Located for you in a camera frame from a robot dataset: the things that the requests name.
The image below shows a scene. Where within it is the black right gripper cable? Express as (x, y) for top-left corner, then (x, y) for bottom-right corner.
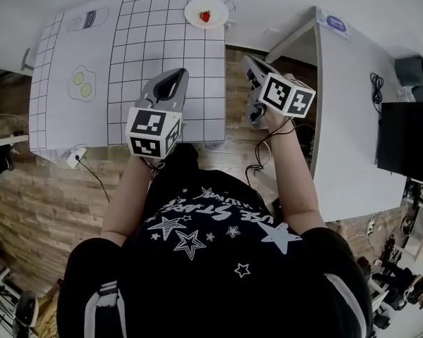
(245, 116), (298, 187)

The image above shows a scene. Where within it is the white desk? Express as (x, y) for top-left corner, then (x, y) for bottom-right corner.
(266, 5), (423, 223)

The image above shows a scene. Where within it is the grey metal bracket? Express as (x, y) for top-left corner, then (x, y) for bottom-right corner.
(20, 47), (35, 72)

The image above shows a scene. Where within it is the black coiled cable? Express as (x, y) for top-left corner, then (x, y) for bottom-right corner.
(369, 72), (386, 114)

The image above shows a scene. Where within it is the black power strip cable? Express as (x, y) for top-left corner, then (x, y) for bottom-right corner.
(76, 155), (111, 204)

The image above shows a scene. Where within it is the white checked tablecloth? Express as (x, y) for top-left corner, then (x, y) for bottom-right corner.
(27, 0), (238, 162)

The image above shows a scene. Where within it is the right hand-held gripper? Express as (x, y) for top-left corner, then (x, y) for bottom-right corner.
(240, 55), (317, 131)

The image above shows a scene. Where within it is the white round plate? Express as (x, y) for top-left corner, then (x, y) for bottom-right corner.
(183, 0), (230, 31)

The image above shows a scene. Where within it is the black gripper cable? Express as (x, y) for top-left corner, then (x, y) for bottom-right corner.
(245, 116), (298, 187)
(140, 155), (167, 181)

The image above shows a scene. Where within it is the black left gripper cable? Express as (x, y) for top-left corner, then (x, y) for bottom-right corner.
(140, 155), (167, 181)

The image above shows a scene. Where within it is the white metal rack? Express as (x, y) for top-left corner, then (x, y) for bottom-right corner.
(0, 265), (19, 331)

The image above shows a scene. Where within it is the blue round label sheet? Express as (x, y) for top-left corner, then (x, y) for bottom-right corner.
(317, 9), (352, 40)

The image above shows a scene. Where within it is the person's right hand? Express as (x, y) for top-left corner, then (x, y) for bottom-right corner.
(266, 110), (295, 135)

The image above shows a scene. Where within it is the person's right forearm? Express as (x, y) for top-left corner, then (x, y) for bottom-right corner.
(269, 128), (327, 237)

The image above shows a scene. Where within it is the person's left forearm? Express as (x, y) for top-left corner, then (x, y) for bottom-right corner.
(101, 153), (160, 246)

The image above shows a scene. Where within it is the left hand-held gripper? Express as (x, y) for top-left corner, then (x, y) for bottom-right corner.
(125, 68), (190, 160)

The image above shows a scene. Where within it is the dark grey bag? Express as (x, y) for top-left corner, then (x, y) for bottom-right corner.
(394, 55), (423, 102)

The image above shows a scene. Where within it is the tangle of cables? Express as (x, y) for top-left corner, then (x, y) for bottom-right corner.
(364, 211), (393, 257)

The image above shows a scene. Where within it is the black monitor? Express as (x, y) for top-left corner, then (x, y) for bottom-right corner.
(376, 100), (423, 188)

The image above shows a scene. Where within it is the person's black trouser leg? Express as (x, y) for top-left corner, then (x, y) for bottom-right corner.
(176, 142), (200, 170)

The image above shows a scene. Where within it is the white power strip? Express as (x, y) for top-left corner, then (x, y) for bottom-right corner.
(66, 147), (87, 170)

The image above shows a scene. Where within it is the person's black star shirt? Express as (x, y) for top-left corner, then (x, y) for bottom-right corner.
(56, 163), (375, 338)

